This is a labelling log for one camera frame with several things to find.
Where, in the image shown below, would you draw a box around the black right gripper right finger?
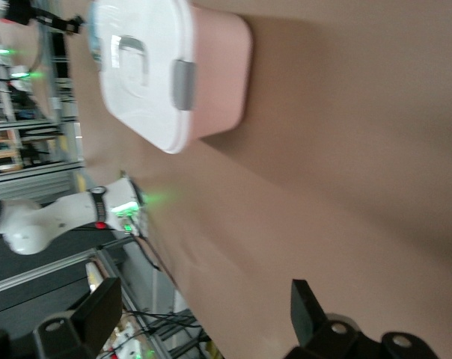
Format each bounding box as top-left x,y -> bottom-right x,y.
281,279 -> 442,359

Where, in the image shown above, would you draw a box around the white lidded pink box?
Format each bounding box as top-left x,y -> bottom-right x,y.
87,0 -> 254,155

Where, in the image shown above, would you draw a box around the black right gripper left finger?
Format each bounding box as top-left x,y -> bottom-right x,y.
33,277 -> 123,359

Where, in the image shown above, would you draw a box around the light blue round plate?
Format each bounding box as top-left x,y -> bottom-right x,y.
86,5 -> 102,64

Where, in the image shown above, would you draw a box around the thin dark base cable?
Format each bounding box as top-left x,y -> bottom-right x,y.
135,233 -> 183,291

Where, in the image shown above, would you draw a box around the grey aluminium frame rack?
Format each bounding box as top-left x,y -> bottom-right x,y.
0,111 -> 87,203

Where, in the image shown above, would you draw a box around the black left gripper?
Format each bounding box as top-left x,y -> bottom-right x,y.
4,0 -> 85,35

